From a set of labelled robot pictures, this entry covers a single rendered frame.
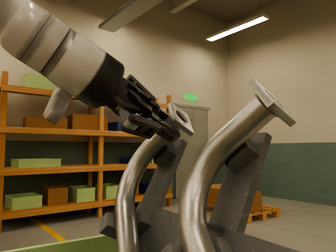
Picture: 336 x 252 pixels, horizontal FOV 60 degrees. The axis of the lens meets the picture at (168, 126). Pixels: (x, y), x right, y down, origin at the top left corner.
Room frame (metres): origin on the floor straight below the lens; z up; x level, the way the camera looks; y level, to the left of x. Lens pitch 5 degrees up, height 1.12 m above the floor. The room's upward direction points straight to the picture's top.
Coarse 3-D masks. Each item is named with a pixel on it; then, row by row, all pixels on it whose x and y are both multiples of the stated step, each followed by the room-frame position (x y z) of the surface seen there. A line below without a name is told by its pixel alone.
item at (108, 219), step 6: (138, 210) 0.45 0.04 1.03; (108, 216) 0.43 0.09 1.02; (114, 216) 0.44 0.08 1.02; (138, 216) 0.44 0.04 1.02; (144, 216) 0.44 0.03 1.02; (102, 222) 0.43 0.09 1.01; (108, 222) 0.42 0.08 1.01; (114, 222) 0.43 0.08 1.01; (138, 222) 0.43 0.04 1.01; (144, 222) 0.43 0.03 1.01; (150, 222) 0.44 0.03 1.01; (102, 228) 0.42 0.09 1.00; (108, 228) 0.42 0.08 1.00; (114, 228) 0.43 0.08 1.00; (138, 228) 0.44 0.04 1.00; (144, 228) 0.44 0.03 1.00; (108, 234) 0.43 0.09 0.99; (114, 234) 0.43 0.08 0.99; (138, 234) 0.44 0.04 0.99
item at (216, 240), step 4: (216, 236) 0.30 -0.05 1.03; (212, 240) 0.30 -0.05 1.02; (216, 240) 0.30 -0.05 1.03; (220, 240) 0.30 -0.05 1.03; (224, 240) 0.31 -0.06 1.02; (168, 244) 0.30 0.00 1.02; (172, 244) 0.30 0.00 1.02; (216, 244) 0.30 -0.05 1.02; (220, 244) 0.30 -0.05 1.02; (224, 244) 0.30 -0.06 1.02; (228, 244) 0.31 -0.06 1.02; (164, 248) 0.30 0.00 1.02; (168, 248) 0.29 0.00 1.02; (172, 248) 0.29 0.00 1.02; (176, 248) 0.30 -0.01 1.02; (180, 248) 0.30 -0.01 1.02; (216, 248) 0.29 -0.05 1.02; (220, 248) 0.29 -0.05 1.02; (224, 248) 0.30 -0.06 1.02; (228, 248) 0.30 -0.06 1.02
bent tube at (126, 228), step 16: (176, 112) 0.46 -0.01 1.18; (176, 128) 0.45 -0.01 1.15; (144, 144) 0.47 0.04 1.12; (160, 144) 0.46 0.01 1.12; (144, 160) 0.47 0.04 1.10; (128, 176) 0.47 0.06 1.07; (128, 192) 0.45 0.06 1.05; (128, 208) 0.43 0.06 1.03; (128, 224) 0.40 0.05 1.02; (128, 240) 0.38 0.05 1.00
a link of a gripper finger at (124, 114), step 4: (116, 108) 0.39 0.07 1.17; (120, 108) 0.38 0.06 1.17; (120, 112) 0.38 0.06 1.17; (124, 112) 0.38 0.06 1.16; (128, 112) 0.38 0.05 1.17; (120, 116) 0.38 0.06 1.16; (124, 116) 0.38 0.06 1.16; (124, 120) 0.37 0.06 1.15; (128, 120) 0.37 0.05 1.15; (124, 124) 0.37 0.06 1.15; (128, 124) 0.37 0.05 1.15; (132, 124) 0.37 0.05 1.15; (132, 128) 0.38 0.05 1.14
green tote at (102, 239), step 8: (72, 240) 0.52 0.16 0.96; (80, 240) 0.52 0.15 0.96; (88, 240) 0.53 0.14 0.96; (96, 240) 0.54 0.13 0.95; (104, 240) 0.54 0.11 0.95; (112, 240) 0.55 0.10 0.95; (24, 248) 0.48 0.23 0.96; (32, 248) 0.48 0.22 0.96; (40, 248) 0.48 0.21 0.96; (48, 248) 0.49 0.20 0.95; (56, 248) 0.50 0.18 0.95; (64, 248) 0.51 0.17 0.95; (72, 248) 0.51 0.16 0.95; (80, 248) 0.52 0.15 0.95; (88, 248) 0.53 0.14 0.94; (96, 248) 0.54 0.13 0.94; (104, 248) 0.54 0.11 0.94; (112, 248) 0.55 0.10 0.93
